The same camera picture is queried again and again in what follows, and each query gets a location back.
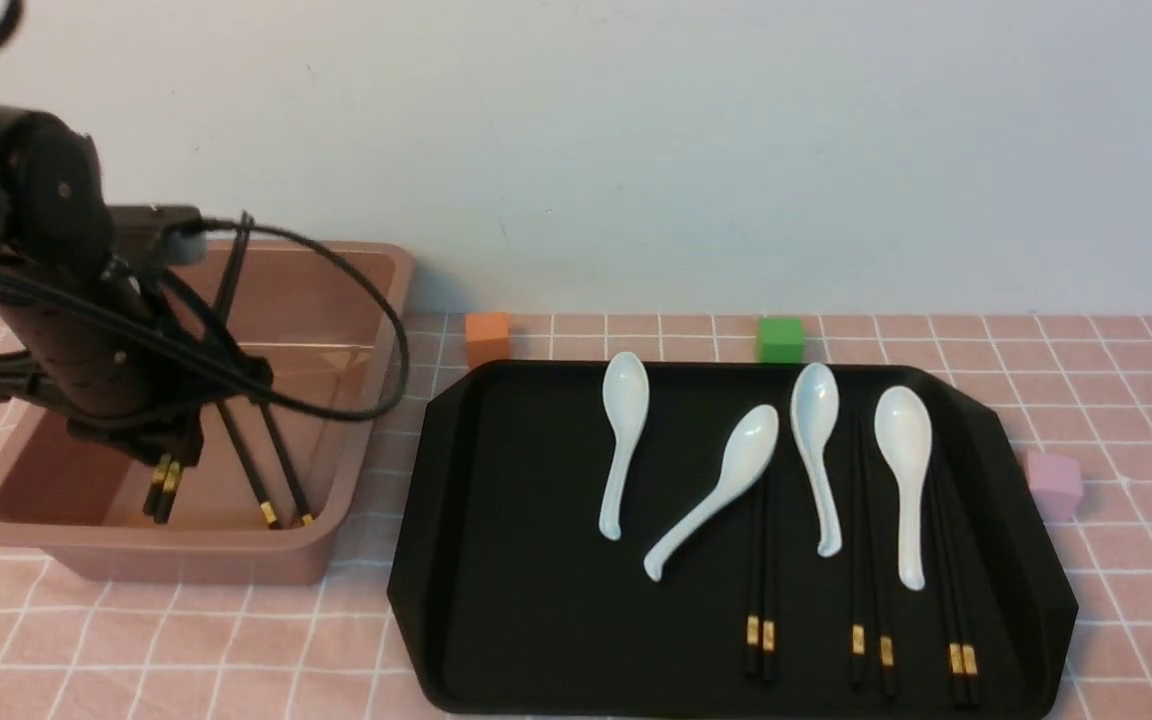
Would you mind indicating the black chopstick in bin right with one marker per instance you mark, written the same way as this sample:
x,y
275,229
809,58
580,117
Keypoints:
x,y
291,476

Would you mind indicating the white ceramic spoon far left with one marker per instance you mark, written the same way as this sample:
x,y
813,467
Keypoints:
x,y
626,399

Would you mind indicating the pink cube block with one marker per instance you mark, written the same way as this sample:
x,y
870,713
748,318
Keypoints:
x,y
1056,484

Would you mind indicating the white ceramic spoon far right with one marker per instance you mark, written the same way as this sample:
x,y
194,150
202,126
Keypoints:
x,y
903,431

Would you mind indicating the orange cube block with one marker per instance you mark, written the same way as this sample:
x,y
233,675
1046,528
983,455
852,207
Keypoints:
x,y
487,338

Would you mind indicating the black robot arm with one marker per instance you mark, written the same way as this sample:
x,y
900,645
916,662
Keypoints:
x,y
63,247

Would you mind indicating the pink plastic bin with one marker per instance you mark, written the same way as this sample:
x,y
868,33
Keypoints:
x,y
81,504

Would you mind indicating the white ceramic spoon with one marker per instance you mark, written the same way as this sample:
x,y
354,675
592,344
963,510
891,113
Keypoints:
x,y
814,406
626,399
903,431
747,453

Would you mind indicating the black chopstick gold band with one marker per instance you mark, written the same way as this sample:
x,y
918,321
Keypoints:
x,y
170,484
768,634
871,528
158,478
858,565
972,687
753,631
945,585

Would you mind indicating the pink checkered tablecloth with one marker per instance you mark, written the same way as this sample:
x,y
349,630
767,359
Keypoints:
x,y
1078,386

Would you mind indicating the black chopstick in bin left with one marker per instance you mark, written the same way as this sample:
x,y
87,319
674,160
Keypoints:
x,y
248,466

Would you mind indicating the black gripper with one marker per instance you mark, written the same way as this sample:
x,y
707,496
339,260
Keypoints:
x,y
111,359

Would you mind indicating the black chopstick in bin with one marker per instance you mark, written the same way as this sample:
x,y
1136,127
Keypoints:
x,y
248,466
291,476

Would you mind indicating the green cube block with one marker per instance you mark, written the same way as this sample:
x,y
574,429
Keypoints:
x,y
780,340

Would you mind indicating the black plastic tray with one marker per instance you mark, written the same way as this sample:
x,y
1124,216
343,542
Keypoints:
x,y
510,600

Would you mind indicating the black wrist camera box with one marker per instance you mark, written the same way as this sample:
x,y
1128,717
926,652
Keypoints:
x,y
147,236

